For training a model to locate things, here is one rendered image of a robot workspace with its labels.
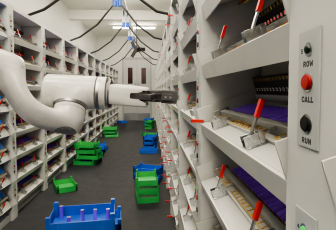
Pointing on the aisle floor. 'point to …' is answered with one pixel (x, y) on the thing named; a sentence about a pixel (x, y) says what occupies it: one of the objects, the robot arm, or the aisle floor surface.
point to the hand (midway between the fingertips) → (168, 96)
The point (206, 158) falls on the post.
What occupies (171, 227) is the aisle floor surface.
